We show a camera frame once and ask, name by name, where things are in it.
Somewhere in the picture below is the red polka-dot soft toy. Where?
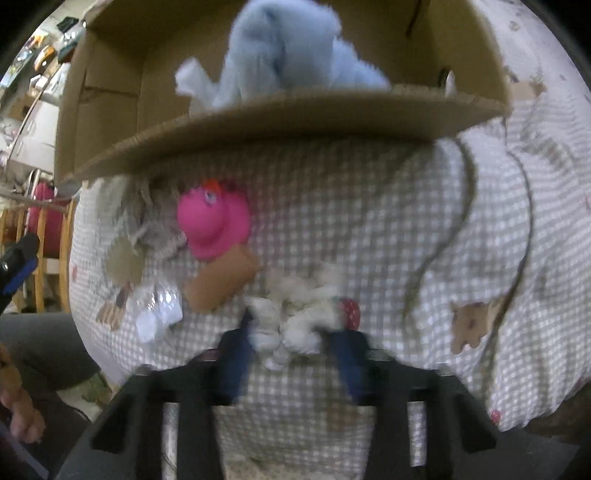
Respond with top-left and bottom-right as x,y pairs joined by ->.
337,298 -> 362,331

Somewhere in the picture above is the white cloth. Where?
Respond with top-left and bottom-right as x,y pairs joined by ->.
175,58 -> 223,112

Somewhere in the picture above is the grey fringed plush toy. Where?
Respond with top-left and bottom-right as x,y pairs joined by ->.
104,179 -> 186,287

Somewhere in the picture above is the cluttered white shelf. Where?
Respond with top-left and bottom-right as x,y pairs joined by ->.
0,18 -> 88,185

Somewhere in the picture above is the brown cardboard box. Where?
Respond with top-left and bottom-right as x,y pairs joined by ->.
54,0 -> 513,185

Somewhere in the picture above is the wooden chair with pink back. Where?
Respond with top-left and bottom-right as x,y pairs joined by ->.
0,170 -> 77,315

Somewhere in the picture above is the light blue plush toy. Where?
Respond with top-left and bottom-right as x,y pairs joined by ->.
217,0 -> 393,110

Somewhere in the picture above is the white fluffy plush toy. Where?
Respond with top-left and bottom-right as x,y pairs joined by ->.
245,265 -> 345,370

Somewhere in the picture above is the pink toy duck with hat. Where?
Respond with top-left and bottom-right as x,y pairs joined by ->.
177,179 -> 253,263

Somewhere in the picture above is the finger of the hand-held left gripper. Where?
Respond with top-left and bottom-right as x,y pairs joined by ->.
0,233 -> 40,315

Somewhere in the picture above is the person's left hand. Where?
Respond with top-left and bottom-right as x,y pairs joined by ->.
0,346 -> 47,445

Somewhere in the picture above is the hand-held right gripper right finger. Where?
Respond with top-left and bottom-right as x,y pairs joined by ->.
329,332 -> 499,480

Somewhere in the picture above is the person's grey trouser leg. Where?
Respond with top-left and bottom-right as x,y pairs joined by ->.
0,314 -> 100,403

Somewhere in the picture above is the clear plastic bag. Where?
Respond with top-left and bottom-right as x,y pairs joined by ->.
131,279 -> 184,343

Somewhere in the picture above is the grey checked blanket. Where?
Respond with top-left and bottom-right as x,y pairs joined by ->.
68,0 -> 591,480

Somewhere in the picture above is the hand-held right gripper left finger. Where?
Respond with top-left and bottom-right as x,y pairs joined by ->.
55,315 -> 253,480

